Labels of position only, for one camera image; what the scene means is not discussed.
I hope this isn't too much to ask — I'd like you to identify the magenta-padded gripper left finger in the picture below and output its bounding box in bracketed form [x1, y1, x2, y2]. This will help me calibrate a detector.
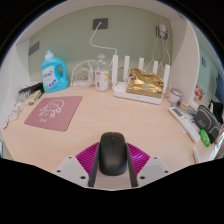
[53, 142, 101, 188]

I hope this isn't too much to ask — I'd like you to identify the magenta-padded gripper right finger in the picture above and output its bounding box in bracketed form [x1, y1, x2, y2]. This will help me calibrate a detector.
[125, 143, 172, 188]

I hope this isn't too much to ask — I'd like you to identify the black computer mouse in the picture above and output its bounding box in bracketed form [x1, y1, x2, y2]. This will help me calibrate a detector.
[98, 131, 128, 177]

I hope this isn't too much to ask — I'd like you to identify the pink printed mouse pad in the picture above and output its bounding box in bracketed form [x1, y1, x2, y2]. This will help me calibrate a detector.
[23, 95, 84, 132]

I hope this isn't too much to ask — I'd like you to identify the green-tipped white pen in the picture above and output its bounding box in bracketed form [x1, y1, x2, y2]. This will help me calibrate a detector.
[192, 147, 202, 164]

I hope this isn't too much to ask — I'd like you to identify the white remote control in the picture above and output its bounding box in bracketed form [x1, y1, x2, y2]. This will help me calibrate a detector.
[168, 106, 202, 144]

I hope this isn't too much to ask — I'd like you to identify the white router with antennas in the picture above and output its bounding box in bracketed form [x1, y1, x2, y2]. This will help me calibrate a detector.
[110, 54, 172, 105]

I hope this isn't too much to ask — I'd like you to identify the small green packet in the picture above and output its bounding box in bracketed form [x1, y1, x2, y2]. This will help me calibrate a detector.
[198, 128, 212, 148]

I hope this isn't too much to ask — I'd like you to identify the small white jar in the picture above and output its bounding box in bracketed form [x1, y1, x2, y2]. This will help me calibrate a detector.
[167, 87, 183, 104]

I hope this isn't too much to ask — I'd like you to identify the gold foil bag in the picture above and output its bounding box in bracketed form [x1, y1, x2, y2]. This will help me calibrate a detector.
[125, 68, 165, 99]

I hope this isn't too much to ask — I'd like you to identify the small beige box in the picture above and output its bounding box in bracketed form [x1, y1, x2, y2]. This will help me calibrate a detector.
[25, 89, 44, 106]

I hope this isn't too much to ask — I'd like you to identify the clear plastic bag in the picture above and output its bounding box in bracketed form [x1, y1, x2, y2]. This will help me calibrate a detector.
[3, 93, 26, 129]

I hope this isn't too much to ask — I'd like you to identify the blue detergent bottle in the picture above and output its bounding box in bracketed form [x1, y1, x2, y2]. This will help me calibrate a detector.
[40, 49, 70, 94]

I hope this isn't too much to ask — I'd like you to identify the stack of booklets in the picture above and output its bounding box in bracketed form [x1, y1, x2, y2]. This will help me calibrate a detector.
[18, 81, 44, 98]

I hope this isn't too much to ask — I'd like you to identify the black bag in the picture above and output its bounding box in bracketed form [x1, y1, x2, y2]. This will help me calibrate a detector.
[209, 99, 224, 124]

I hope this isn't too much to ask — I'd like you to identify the black monitor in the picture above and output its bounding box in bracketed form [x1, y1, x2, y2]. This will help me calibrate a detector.
[214, 73, 224, 104]

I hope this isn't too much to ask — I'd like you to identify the white power strip with cables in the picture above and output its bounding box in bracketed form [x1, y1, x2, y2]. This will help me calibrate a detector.
[70, 59, 98, 89]

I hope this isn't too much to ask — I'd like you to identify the white power cable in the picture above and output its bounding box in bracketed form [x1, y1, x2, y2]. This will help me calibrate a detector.
[89, 22, 118, 61]

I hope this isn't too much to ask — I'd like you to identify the grey blank wall plate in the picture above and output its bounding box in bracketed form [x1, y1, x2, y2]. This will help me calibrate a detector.
[28, 41, 40, 57]

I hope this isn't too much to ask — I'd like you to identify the white wall charger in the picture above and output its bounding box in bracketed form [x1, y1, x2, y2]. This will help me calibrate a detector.
[155, 23, 168, 40]

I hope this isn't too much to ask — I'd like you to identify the grey wall socket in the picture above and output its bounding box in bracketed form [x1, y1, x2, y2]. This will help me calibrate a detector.
[92, 17, 109, 31]

